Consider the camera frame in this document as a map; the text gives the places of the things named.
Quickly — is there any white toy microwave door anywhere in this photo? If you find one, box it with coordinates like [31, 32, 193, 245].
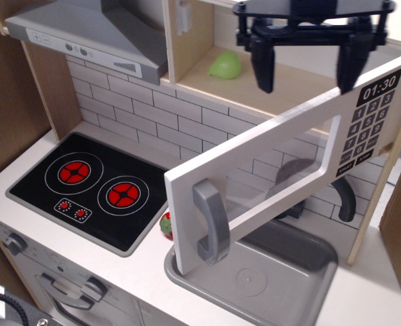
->
[164, 57, 401, 274]

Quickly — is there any grey toy sink basin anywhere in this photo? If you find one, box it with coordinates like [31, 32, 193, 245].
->
[164, 219, 338, 325]

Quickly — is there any grey oven knob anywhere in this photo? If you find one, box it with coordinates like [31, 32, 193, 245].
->
[4, 233, 28, 256]

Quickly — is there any red toy strawberry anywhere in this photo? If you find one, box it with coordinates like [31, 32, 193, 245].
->
[159, 211, 173, 240]

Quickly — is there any green toy pear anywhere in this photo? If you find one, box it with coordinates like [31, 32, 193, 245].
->
[208, 50, 242, 79]

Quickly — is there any black toy stove top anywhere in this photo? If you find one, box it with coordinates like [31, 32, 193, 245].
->
[6, 132, 167, 257]

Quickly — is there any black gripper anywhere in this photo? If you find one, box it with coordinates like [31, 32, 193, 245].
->
[232, 1, 396, 94]

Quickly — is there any dark grey toy faucet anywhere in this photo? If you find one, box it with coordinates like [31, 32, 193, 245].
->
[265, 158, 356, 222]

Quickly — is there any black braided cable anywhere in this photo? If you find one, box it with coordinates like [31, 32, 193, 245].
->
[0, 291, 30, 326]

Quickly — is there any grey range hood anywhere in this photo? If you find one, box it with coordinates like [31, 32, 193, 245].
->
[5, 1, 168, 85]

